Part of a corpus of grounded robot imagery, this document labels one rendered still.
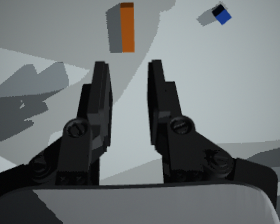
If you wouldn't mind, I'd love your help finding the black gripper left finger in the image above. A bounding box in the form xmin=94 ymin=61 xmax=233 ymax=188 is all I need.
xmin=0 ymin=61 xmax=113 ymax=196

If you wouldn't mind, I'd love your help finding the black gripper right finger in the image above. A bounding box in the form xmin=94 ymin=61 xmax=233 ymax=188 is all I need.
xmin=147 ymin=60 xmax=278 ymax=211

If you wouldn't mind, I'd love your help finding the orange rod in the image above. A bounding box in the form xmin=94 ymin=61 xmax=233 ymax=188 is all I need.
xmin=120 ymin=2 xmax=135 ymax=52

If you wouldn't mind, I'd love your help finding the small blue cube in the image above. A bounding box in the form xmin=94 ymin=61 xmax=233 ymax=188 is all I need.
xmin=212 ymin=4 xmax=232 ymax=25

